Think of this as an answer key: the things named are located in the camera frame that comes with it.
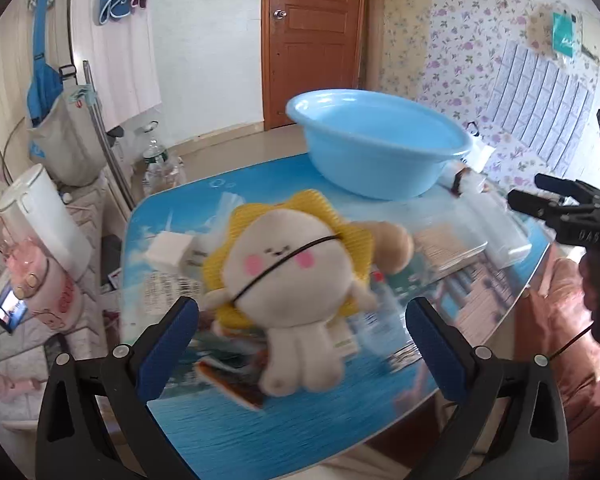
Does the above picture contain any brown wooden door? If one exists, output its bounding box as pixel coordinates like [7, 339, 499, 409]
[261, 0, 368, 131]

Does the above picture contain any light blue plastic basin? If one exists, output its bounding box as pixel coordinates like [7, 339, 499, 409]
[285, 89, 475, 200]

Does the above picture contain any pink cup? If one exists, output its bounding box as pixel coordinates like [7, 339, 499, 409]
[5, 240, 83, 333]

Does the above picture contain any white charger plug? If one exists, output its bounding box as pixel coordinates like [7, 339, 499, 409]
[145, 231, 193, 273]

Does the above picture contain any phone with lit screen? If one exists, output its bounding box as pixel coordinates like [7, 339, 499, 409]
[0, 287, 28, 333]

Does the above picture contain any grey brick wall panel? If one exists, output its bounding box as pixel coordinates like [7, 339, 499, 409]
[485, 40, 600, 176]

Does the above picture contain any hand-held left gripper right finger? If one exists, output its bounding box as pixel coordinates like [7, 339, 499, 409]
[405, 296, 571, 480]

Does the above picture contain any clear plastic box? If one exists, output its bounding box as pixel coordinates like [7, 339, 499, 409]
[415, 195, 533, 271]

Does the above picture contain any person's right hand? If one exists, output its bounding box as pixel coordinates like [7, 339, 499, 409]
[580, 252, 600, 311]

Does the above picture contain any white cylindrical appliance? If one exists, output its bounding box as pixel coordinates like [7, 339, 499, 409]
[0, 165, 93, 281]

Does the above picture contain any white item with brown band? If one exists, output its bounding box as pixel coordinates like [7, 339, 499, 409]
[439, 162, 493, 198]

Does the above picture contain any brown plush toy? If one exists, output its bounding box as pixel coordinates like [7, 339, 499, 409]
[367, 220, 415, 276]

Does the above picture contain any metal rack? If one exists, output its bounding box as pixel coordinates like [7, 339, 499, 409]
[82, 60, 136, 211]

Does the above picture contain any teal package on wall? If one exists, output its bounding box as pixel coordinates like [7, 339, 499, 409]
[550, 10, 583, 61]

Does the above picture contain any blue hanging bag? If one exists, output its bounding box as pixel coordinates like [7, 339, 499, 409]
[26, 0, 63, 128]

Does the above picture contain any scenery printed desktop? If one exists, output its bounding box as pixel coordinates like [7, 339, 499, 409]
[117, 152, 553, 471]

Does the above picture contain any bag of cotton swabs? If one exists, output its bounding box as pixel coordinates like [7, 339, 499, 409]
[190, 192, 246, 261]

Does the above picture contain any clear plastic water bottle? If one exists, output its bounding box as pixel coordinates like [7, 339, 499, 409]
[142, 120, 188, 196]

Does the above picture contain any white wood-grain board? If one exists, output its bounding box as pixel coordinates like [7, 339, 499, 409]
[70, 0, 162, 131]

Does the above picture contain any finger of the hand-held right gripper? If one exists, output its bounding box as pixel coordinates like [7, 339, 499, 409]
[508, 189, 581, 223]
[535, 173, 600, 206]

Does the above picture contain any grey tote bag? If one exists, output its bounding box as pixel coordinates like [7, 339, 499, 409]
[27, 92, 108, 188]

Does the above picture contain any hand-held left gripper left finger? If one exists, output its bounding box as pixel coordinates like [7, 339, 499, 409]
[35, 296, 201, 480]

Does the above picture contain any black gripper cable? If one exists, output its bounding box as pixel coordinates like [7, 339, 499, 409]
[550, 325, 596, 361]

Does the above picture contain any white plush toy yellow mane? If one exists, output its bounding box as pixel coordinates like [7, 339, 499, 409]
[200, 189, 381, 397]

